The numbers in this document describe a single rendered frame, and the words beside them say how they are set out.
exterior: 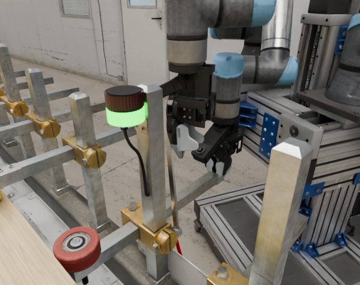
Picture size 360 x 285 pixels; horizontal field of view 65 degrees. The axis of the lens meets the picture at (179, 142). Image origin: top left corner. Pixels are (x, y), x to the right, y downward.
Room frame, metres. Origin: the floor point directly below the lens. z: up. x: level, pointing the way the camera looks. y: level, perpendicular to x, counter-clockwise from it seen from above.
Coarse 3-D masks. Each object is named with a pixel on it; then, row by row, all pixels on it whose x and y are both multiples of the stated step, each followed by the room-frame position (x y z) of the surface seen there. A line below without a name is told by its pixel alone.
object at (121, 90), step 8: (112, 88) 0.43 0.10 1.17; (120, 88) 0.43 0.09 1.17; (128, 88) 0.43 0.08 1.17; (136, 88) 0.43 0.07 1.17; (120, 112) 0.39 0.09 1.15; (128, 112) 0.39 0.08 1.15; (120, 128) 0.41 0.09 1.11; (136, 128) 0.45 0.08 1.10; (144, 128) 0.43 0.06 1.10; (128, 144) 0.42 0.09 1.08; (136, 152) 0.42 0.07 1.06; (144, 168) 0.43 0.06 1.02; (144, 176) 0.43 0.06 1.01; (144, 184) 0.43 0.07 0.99
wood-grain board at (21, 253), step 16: (0, 208) 0.47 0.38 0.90; (0, 224) 0.42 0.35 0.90; (16, 224) 0.42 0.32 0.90; (0, 240) 0.38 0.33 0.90; (16, 240) 0.38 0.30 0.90; (32, 240) 0.38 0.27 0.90; (0, 256) 0.34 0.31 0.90; (16, 256) 0.34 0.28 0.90; (32, 256) 0.34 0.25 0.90; (48, 256) 0.34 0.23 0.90; (0, 272) 0.31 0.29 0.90; (16, 272) 0.31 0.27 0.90; (32, 272) 0.31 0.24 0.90; (48, 272) 0.31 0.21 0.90; (64, 272) 0.31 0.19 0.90
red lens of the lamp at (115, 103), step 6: (108, 96) 0.40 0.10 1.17; (114, 96) 0.39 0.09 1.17; (120, 96) 0.39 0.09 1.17; (126, 96) 0.39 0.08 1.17; (132, 96) 0.39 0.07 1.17; (138, 96) 0.40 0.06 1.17; (108, 102) 0.40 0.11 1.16; (114, 102) 0.39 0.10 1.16; (120, 102) 0.39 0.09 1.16; (126, 102) 0.39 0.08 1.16; (132, 102) 0.39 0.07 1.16; (138, 102) 0.40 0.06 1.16; (144, 102) 0.42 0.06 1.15; (108, 108) 0.40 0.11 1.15; (114, 108) 0.39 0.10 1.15; (120, 108) 0.39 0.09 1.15; (126, 108) 0.39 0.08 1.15; (132, 108) 0.39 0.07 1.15; (138, 108) 0.40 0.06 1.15
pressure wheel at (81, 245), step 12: (72, 228) 0.40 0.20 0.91; (84, 228) 0.40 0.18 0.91; (60, 240) 0.37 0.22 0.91; (72, 240) 0.37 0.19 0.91; (84, 240) 0.38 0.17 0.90; (96, 240) 0.37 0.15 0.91; (60, 252) 0.35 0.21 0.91; (72, 252) 0.35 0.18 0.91; (84, 252) 0.35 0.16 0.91; (96, 252) 0.36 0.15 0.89; (72, 264) 0.33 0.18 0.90; (84, 264) 0.34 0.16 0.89
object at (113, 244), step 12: (204, 180) 0.63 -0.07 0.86; (216, 180) 0.65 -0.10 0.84; (180, 192) 0.58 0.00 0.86; (192, 192) 0.58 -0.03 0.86; (204, 192) 0.61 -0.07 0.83; (168, 204) 0.53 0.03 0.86; (180, 204) 0.55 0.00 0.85; (168, 216) 0.52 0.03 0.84; (120, 228) 0.45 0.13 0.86; (132, 228) 0.45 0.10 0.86; (108, 240) 0.42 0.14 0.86; (120, 240) 0.42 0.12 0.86; (132, 240) 0.44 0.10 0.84; (108, 252) 0.40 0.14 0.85; (96, 264) 0.37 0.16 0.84; (72, 276) 0.35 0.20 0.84; (84, 276) 0.35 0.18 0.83
